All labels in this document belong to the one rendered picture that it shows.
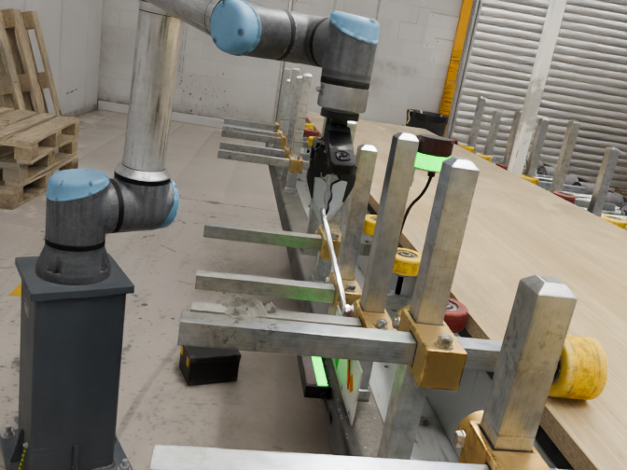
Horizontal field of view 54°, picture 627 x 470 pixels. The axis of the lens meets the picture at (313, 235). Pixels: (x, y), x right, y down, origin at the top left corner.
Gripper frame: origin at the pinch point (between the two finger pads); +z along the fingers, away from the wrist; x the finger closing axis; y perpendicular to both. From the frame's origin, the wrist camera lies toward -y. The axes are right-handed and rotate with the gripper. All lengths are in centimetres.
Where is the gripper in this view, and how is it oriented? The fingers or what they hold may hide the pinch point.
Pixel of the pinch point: (324, 217)
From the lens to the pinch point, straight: 117.0
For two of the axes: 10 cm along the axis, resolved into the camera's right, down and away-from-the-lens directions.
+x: -9.8, -1.2, -1.6
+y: -1.2, -3.1, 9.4
